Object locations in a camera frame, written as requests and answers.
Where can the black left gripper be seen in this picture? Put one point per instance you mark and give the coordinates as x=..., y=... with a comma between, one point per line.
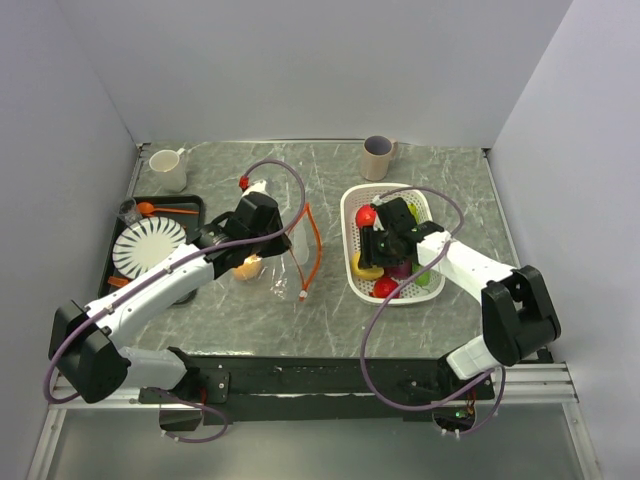
x=280, y=241

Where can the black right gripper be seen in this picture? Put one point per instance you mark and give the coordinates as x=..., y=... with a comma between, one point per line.
x=368, y=240

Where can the purple onion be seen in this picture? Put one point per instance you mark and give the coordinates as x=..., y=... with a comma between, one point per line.
x=401, y=272

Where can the dark red wrinkled fruit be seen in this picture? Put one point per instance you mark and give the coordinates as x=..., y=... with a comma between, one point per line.
x=383, y=287

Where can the green bitter gourd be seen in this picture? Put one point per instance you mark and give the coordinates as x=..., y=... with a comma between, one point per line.
x=422, y=280

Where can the orange peach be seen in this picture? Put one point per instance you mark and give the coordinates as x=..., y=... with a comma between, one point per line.
x=249, y=269

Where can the clear zip top bag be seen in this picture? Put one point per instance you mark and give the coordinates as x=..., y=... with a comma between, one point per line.
x=290, y=276

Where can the green pear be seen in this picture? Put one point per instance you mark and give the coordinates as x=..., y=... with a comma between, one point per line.
x=414, y=212

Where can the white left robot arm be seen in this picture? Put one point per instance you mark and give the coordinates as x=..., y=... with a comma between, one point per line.
x=89, y=344

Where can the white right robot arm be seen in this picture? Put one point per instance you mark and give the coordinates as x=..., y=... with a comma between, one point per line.
x=517, y=313

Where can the red apple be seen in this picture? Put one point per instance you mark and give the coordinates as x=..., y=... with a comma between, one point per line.
x=365, y=216

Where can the white perforated plastic basket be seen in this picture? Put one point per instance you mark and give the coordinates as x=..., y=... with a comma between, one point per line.
x=373, y=194

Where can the black tray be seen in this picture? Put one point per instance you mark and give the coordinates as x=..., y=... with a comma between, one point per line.
x=189, y=222

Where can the beige mug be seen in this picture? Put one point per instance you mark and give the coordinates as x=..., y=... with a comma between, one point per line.
x=378, y=152

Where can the white mug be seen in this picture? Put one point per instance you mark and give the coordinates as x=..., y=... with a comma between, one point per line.
x=170, y=169

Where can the orange plastic spoon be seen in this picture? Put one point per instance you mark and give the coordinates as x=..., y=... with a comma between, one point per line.
x=148, y=209

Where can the striped white plate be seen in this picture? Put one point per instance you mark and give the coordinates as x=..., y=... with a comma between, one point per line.
x=144, y=244

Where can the clear plastic cup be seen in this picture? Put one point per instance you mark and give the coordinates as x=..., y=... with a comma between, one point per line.
x=128, y=211

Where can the orange fork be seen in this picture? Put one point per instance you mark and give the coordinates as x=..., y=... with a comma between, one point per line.
x=117, y=281

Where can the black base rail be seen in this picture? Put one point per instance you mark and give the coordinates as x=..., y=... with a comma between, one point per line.
x=228, y=389

